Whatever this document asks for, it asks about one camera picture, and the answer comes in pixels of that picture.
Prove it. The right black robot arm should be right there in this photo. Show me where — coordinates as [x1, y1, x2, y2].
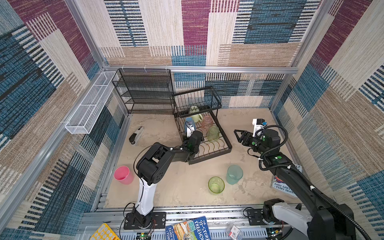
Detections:
[234, 125, 370, 240]

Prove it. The clear pink plastic cup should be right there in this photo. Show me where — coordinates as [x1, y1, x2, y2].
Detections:
[202, 116, 214, 131]

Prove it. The light green ceramic mug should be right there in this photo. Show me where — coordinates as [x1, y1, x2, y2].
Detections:
[189, 106, 203, 123]

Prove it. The blue speckled ceramic mug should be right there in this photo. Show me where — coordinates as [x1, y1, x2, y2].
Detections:
[184, 117, 196, 138]

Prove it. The opaque pink plastic cup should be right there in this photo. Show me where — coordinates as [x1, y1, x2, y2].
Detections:
[114, 166, 134, 185]

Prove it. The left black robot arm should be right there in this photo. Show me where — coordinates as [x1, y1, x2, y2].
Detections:
[122, 131, 204, 230]

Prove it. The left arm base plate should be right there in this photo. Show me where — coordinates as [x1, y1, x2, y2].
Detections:
[123, 211, 167, 230]

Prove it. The white wire wall basket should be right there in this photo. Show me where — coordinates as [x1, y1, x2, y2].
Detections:
[65, 72, 116, 135]

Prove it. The translucent teal plastic cup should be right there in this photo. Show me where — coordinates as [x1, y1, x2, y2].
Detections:
[226, 165, 243, 185]

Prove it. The clear green plastic cup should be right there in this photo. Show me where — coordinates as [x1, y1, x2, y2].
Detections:
[207, 126, 220, 142]
[208, 176, 225, 194]

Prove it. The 91-storey treehouse book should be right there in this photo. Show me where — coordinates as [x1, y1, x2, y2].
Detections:
[166, 216, 211, 240]

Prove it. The black mesh shelf unit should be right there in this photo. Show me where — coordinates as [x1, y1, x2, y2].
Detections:
[112, 69, 174, 115]

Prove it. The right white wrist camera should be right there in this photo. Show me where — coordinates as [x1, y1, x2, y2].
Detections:
[252, 119, 268, 138]

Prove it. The black silver stapler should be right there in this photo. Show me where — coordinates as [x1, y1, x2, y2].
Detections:
[129, 126, 144, 146]

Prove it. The black two-tier dish rack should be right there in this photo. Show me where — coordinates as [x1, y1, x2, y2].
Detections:
[173, 87, 232, 165]

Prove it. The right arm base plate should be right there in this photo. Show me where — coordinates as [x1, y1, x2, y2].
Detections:
[243, 207, 290, 227]

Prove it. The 143-storey treehouse book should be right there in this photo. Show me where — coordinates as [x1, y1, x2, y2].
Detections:
[271, 176, 298, 199]

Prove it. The small clear plastic packet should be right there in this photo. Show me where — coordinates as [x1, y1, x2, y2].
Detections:
[226, 223, 244, 240]

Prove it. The yellow patterned card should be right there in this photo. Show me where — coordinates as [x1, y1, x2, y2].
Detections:
[89, 223, 120, 240]

